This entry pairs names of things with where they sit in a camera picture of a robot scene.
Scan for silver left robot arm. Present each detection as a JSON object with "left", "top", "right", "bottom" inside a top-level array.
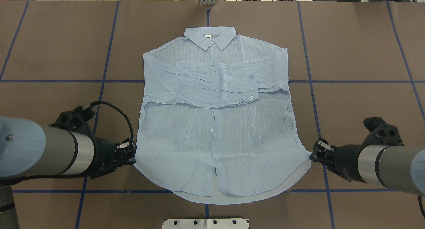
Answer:
[{"left": 1, "top": 117, "right": 136, "bottom": 229}]

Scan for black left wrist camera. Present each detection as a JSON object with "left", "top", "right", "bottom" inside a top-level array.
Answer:
[{"left": 49, "top": 105, "right": 95, "bottom": 132}]

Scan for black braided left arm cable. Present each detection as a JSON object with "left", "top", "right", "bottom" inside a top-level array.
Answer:
[{"left": 81, "top": 101, "right": 136, "bottom": 150}]

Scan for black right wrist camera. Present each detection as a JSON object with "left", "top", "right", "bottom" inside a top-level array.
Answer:
[{"left": 361, "top": 117, "right": 405, "bottom": 148}]

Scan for blue tape grid lines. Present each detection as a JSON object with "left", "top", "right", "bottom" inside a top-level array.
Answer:
[{"left": 1, "top": 0, "right": 424, "bottom": 229}]

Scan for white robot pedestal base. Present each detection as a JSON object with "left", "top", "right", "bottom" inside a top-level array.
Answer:
[{"left": 162, "top": 218, "right": 250, "bottom": 229}]

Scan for light blue button-up shirt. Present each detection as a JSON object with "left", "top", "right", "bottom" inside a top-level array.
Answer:
[{"left": 135, "top": 26, "right": 311, "bottom": 205}]

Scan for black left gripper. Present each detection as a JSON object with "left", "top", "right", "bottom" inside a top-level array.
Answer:
[{"left": 90, "top": 138, "right": 137, "bottom": 179}]

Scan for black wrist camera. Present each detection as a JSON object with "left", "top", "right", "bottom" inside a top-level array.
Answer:
[
  {"left": 49, "top": 105, "right": 95, "bottom": 132},
  {"left": 361, "top": 117, "right": 405, "bottom": 148}
]

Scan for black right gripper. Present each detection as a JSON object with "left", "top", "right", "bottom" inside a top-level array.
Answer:
[{"left": 309, "top": 138, "right": 364, "bottom": 182}]

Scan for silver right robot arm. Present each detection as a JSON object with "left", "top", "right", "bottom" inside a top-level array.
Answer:
[{"left": 309, "top": 138, "right": 424, "bottom": 214}]

